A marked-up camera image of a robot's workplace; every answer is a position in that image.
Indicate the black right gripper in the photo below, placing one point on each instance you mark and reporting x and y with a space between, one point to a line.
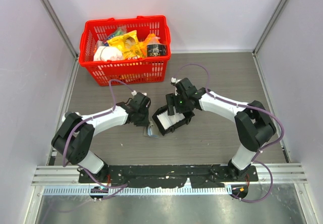
171 100

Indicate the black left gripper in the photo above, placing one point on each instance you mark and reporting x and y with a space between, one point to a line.
145 122

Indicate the grey leather card holder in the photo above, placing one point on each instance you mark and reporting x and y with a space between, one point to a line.
151 130

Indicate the black card box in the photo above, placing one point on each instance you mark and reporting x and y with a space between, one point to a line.
158 124

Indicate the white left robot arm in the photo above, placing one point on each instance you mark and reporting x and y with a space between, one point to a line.
74 137

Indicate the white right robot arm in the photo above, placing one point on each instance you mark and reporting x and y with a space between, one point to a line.
254 126

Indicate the stack of white cards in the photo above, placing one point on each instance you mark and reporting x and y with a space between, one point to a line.
168 121

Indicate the red plastic shopping basket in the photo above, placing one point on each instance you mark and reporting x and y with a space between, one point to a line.
147 70

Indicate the black labelled bottle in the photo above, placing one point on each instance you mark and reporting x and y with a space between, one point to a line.
156 50

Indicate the orange snack packet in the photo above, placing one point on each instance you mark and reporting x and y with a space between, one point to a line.
150 39

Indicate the yellow snack bag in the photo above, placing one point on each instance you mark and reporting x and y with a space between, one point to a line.
128 44

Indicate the white crumpled plastic bag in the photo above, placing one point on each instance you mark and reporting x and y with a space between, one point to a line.
108 53

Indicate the green blue snack packet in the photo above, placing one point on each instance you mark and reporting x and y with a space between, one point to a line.
119 31

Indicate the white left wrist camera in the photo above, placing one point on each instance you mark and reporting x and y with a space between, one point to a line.
134 93

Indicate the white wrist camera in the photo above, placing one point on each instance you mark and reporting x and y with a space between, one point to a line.
174 81
134 93

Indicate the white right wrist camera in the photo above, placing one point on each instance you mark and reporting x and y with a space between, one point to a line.
174 81

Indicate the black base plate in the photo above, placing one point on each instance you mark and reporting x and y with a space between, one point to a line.
174 176

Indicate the white slotted cable duct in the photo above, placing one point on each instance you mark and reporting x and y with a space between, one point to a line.
90 190

